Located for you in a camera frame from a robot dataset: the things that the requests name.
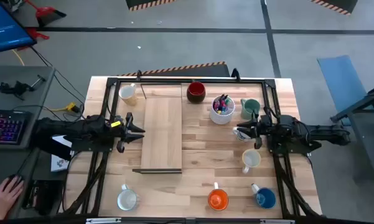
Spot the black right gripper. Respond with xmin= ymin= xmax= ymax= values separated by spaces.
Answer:
xmin=236 ymin=112 xmax=287 ymax=149

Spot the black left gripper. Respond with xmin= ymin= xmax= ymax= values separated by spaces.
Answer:
xmin=105 ymin=113 xmax=146 ymax=153

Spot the navy white patterned mug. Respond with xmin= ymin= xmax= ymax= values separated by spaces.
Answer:
xmin=232 ymin=126 xmax=256 ymax=143

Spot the green mug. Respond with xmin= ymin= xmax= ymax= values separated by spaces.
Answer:
xmin=240 ymin=98 xmax=261 ymax=121

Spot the white mug red floral print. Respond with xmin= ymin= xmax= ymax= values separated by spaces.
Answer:
xmin=241 ymin=148 xmax=262 ymax=174

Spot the yellow mug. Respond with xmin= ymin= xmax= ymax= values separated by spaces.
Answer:
xmin=118 ymin=83 xmax=138 ymax=106

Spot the red white lattice mug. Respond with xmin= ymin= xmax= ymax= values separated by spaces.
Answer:
xmin=116 ymin=184 xmax=140 ymax=212

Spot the black mug red inside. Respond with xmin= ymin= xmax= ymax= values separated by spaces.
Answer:
xmin=186 ymin=81 xmax=207 ymax=105

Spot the blue ribbed mug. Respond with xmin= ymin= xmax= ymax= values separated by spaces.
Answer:
xmin=251 ymin=182 xmax=277 ymax=210

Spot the orange mug white handle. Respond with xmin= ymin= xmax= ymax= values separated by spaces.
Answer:
xmin=207 ymin=182 xmax=230 ymax=212

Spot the white textured pen holder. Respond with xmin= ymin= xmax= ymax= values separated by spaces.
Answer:
xmin=209 ymin=95 xmax=236 ymax=126

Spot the yellow power plug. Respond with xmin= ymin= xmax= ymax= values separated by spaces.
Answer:
xmin=49 ymin=101 xmax=78 ymax=113

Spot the white printed box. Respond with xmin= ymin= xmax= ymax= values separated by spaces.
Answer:
xmin=50 ymin=135 xmax=74 ymax=173

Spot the black hazard striped ramp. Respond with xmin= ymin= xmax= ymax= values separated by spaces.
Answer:
xmin=309 ymin=0 xmax=358 ymax=16
xmin=125 ymin=0 xmax=178 ymax=12
xmin=116 ymin=61 xmax=230 ymax=78

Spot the blue floor mat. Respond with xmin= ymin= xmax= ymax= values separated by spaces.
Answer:
xmin=317 ymin=55 xmax=370 ymax=127

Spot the black bag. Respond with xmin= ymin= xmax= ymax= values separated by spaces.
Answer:
xmin=21 ymin=179 xmax=65 ymax=216

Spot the dark metal desk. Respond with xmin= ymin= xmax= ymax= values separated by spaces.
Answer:
xmin=329 ymin=81 xmax=374 ymax=172

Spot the black clamp tool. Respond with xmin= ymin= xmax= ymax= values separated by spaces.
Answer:
xmin=0 ymin=74 xmax=47 ymax=100

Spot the backlit black keyboard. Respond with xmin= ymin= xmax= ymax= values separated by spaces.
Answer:
xmin=0 ymin=109 xmax=32 ymax=146

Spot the grey side table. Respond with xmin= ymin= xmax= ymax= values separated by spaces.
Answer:
xmin=0 ymin=65 xmax=56 ymax=218

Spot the black computer mouse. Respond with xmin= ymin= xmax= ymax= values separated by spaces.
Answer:
xmin=3 ymin=174 xmax=23 ymax=187

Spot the red plastic base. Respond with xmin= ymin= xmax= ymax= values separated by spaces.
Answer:
xmin=26 ymin=27 xmax=50 ymax=41

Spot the person's hand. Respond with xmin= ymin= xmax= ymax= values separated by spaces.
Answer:
xmin=0 ymin=175 xmax=25 ymax=221

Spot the red dustpan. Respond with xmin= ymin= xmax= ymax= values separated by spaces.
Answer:
xmin=24 ymin=0 xmax=67 ymax=27

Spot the computer monitor blue screen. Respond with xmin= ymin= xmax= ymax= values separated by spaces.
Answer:
xmin=0 ymin=0 xmax=37 ymax=55

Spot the wooden shelf black metal frame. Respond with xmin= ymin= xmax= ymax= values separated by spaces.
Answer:
xmin=132 ymin=82 xmax=183 ymax=174

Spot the black metal rig frame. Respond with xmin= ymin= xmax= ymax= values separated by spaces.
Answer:
xmin=62 ymin=70 xmax=323 ymax=218

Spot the black monitor cable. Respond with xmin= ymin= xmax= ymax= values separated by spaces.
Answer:
xmin=30 ymin=45 xmax=86 ymax=105

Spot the silver metal bracket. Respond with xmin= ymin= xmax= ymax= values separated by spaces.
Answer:
xmin=85 ymin=217 xmax=122 ymax=224
xmin=259 ymin=219 xmax=295 ymax=224

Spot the yellow cable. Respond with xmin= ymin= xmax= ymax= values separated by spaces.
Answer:
xmin=11 ymin=49 xmax=25 ymax=66

